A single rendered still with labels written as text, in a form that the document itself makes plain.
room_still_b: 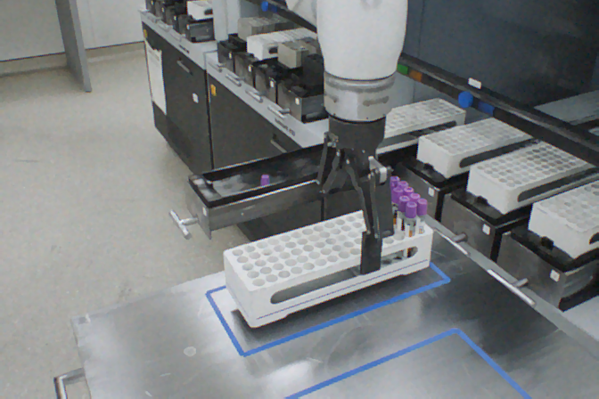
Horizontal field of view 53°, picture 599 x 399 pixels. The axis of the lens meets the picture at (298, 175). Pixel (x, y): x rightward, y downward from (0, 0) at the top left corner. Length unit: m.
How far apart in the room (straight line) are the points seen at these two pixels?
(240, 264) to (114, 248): 1.69
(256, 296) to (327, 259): 0.12
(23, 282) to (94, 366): 1.61
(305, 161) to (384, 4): 0.65
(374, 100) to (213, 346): 0.39
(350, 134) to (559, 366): 0.40
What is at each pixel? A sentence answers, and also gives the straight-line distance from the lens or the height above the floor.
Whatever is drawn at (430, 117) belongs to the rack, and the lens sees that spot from 1.40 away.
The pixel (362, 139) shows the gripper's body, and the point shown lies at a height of 1.08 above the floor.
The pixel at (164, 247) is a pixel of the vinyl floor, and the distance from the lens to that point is 2.46.
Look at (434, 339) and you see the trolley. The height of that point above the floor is 0.82.
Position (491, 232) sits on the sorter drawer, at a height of 0.79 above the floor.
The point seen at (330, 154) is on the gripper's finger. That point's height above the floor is 1.01.
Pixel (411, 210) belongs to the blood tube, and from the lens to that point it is 0.86.
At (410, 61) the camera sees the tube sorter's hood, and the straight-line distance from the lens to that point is 1.33.
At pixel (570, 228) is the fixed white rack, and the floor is 0.86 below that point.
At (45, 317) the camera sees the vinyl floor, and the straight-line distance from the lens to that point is 2.26.
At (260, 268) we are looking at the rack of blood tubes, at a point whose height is 0.90.
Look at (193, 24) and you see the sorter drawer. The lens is 2.38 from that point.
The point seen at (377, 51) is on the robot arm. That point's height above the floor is 1.19.
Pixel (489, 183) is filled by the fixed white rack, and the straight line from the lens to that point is 1.16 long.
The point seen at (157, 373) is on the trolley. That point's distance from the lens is 0.82.
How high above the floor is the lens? 1.41
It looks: 29 degrees down
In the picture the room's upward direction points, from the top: straight up
